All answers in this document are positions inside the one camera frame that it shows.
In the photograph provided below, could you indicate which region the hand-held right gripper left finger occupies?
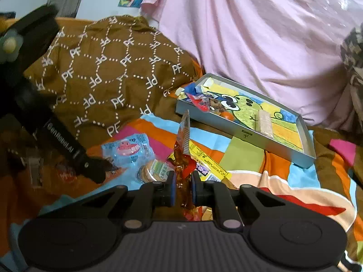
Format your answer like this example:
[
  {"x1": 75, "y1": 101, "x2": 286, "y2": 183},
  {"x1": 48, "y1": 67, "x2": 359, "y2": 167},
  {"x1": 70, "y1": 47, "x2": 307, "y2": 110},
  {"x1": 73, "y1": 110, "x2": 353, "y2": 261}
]
[{"x1": 78, "y1": 170, "x2": 178, "y2": 230}]

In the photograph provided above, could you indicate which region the brown patterned pillow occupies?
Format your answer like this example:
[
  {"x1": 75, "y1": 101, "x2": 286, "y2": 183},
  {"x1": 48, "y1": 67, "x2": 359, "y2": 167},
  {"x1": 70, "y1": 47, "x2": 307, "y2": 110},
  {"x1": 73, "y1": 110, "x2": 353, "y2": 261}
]
[{"x1": 0, "y1": 15, "x2": 205, "y2": 159}]

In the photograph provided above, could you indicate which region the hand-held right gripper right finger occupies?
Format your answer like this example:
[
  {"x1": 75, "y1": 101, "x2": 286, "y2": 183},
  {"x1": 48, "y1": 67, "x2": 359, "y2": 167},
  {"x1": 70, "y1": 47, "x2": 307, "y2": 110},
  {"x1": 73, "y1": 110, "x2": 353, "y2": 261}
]
[{"x1": 191, "y1": 171, "x2": 287, "y2": 230}]

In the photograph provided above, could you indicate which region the pink sheet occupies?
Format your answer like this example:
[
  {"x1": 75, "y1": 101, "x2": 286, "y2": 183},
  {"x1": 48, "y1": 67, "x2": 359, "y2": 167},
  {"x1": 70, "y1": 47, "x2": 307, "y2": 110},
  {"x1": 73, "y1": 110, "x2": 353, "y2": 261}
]
[{"x1": 140, "y1": 0, "x2": 363, "y2": 134}]

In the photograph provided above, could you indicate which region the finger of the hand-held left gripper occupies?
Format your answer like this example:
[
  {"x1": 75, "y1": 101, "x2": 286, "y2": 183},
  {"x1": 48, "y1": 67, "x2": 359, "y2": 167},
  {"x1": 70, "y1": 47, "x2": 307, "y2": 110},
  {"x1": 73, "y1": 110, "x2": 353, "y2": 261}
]
[{"x1": 81, "y1": 154, "x2": 114, "y2": 184}]

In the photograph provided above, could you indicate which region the small red snack packet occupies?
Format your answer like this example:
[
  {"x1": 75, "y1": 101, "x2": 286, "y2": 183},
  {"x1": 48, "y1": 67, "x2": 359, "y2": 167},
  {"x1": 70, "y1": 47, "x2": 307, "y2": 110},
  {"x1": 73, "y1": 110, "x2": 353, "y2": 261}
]
[{"x1": 187, "y1": 93, "x2": 211, "y2": 113}]

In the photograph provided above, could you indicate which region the printed colourful blanket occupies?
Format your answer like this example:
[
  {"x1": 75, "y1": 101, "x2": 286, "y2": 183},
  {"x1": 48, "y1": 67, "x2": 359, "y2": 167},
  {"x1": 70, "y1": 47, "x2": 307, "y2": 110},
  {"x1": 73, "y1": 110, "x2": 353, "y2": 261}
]
[{"x1": 0, "y1": 110, "x2": 363, "y2": 272}]

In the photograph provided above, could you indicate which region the clear red-orange snack packet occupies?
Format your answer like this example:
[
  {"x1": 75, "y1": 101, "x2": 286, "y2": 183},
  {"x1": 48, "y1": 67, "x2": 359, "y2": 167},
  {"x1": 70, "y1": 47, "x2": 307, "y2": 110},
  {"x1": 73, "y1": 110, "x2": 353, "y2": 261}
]
[{"x1": 174, "y1": 110, "x2": 199, "y2": 208}]

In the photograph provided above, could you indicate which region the rice cracker bar packet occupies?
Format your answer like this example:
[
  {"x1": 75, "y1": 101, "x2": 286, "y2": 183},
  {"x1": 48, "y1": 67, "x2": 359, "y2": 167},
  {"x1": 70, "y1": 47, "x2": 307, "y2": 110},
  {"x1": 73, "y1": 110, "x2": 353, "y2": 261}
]
[{"x1": 257, "y1": 110, "x2": 274, "y2": 136}]

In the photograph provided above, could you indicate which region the grey tray with cartoon drawing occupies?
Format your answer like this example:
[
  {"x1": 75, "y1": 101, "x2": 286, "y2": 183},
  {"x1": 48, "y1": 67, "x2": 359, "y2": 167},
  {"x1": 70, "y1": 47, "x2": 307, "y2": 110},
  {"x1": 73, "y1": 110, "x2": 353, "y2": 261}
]
[{"x1": 175, "y1": 73, "x2": 316, "y2": 169}]

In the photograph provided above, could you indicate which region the clear bag of clothes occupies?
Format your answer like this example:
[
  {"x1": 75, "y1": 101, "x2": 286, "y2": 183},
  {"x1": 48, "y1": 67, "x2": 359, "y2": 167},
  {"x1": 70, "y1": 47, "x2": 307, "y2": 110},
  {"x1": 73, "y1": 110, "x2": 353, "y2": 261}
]
[{"x1": 340, "y1": 24, "x2": 363, "y2": 131}]

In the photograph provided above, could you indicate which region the round biscuit packet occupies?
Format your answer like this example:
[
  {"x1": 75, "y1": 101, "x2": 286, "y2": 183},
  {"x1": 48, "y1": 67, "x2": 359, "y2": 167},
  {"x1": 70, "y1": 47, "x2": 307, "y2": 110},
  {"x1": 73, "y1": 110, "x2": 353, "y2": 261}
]
[{"x1": 137, "y1": 159, "x2": 176, "y2": 183}]

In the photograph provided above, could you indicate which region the yellow snack packet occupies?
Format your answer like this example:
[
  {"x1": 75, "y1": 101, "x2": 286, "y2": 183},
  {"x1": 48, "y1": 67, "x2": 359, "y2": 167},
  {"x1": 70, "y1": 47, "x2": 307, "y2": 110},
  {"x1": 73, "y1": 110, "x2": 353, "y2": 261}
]
[{"x1": 167, "y1": 140, "x2": 230, "y2": 183}]

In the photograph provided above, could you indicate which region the light blue jelly packet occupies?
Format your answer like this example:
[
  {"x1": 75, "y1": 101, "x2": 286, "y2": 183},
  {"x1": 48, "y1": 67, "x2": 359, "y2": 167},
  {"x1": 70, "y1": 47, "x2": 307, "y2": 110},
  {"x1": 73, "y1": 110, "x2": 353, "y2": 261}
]
[{"x1": 101, "y1": 133, "x2": 155, "y2": 168}]

